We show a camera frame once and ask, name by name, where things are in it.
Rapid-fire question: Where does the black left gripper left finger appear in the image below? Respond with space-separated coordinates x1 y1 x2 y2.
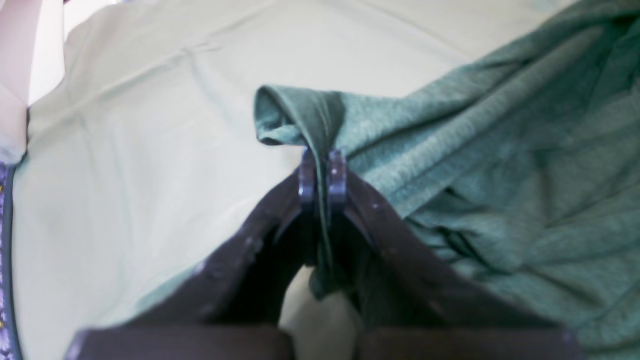
65 149 317 360

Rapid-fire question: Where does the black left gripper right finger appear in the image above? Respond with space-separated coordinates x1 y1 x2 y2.
327 150 583 360

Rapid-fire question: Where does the green T-shirt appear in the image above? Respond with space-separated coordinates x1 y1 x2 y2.
254 0 640 360

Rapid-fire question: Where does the light green table cloth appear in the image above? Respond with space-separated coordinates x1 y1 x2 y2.
11 0 569 360

